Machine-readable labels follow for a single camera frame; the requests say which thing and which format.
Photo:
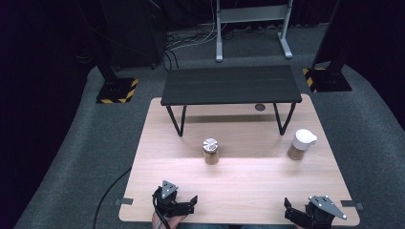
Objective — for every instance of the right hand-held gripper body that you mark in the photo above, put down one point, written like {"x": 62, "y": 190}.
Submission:
{"x": 323, "y": 211}

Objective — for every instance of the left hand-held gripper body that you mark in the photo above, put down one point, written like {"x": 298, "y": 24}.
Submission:
{"x": 167, "y": 203}

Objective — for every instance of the spice jar with silver lid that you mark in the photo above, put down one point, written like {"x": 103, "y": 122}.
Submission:
{"x": 211, "y": 151}

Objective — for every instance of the spice jar with white lid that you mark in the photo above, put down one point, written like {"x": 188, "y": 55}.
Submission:
{"x": 301, "y": 143}

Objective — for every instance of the black shelf with metal legs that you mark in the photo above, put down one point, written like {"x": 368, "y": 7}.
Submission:
{"x": 230, "y": 84}

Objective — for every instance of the person's right hand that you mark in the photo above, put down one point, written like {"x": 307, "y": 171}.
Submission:
{"x": 299, "y": 227}

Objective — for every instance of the person's left hand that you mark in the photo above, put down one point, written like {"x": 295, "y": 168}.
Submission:
{"x": 172, "y": 222}

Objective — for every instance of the grey round table grommet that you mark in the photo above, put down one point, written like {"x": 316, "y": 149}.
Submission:
{"x": 260, "y": 107}

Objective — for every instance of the black stand with striped base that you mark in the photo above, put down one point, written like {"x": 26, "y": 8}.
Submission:
{"x": 328, "y": 78}
{"x": 116, "y": 90}

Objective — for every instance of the black cabinet on wheels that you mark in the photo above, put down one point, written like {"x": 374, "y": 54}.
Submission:
{"x": 135, "y": 35}

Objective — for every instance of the grey table bracket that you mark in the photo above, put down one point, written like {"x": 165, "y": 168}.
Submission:
{"x": 351, "y": 204}
{"x": 124, "y": 201}

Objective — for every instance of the white metal stand frame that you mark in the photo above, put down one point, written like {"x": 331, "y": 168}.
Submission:
{"x": 251, "y": 14}

